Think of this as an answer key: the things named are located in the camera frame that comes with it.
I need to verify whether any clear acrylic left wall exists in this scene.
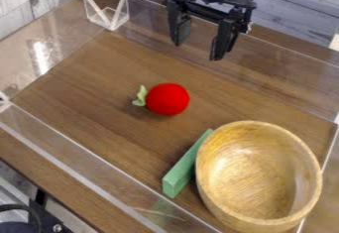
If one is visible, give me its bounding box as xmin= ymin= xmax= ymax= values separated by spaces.
xmin=0 ymin=0 xmax=103 ymax=101

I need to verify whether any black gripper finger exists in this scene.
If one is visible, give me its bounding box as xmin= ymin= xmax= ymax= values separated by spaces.
xmin=167 ymin=0 xmax=193 ymax=46
xmin=210 ymin=19 xmax=240 ymax=60

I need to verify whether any clear acrylic wall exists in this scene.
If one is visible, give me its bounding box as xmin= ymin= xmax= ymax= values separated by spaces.
xmin=0 ymin=102 xmax=222 ymax=233
xmin=119 ymin=0 xmax=339 ymax=121
xmin=0 ymin=0 xmax=103 ymax=101

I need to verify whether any clear acrylic back wall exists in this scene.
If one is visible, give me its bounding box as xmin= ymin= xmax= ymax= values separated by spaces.
xmin=119 ymin=0 xmax=339 ymax=121

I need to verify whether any clear acrylic corner bracket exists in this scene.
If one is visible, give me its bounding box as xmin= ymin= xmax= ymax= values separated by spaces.
xmin=85 ymin=0 xmax=130 ymax=31

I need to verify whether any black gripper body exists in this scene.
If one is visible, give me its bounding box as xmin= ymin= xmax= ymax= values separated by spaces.
xmin=169 ymin=0 xmax=257 ymax=29

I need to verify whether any green rectangular block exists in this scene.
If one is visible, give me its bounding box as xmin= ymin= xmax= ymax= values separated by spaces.
xmin=162 ymin=129 xmax=214 ymax=198

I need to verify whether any clear acrylic front wall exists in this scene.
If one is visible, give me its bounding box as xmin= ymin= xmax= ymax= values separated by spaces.
xmin=0 ymin=102 xmax=222 ymax=233

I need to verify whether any wooden bowl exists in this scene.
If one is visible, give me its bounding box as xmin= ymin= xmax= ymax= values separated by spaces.
xmin=196 ymin=121 xmax=324 ymax=233

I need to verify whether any red felt ball with leaf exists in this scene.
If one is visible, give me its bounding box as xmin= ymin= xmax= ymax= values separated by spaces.
xmin=133 ymin=83 xmax=192 ymax=116

